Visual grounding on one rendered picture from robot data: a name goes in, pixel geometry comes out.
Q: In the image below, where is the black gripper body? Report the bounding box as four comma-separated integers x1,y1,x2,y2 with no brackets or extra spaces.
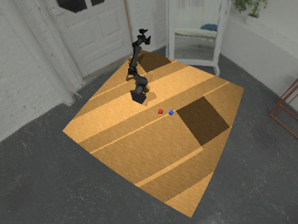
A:
139,29,150,45

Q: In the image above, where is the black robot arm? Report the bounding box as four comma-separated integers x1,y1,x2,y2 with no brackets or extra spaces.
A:
128,35,148,94

